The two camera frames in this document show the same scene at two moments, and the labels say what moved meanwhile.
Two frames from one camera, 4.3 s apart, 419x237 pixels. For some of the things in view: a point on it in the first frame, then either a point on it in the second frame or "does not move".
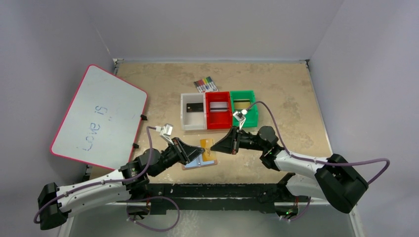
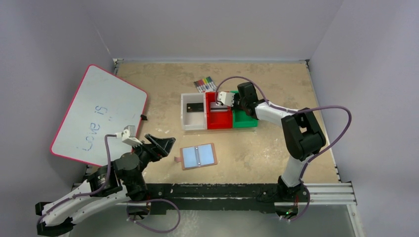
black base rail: (211, 198) does not move
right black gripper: (234, 140) to (233, 104)
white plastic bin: (193, 120) does not move
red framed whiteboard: (101, 123) does not move
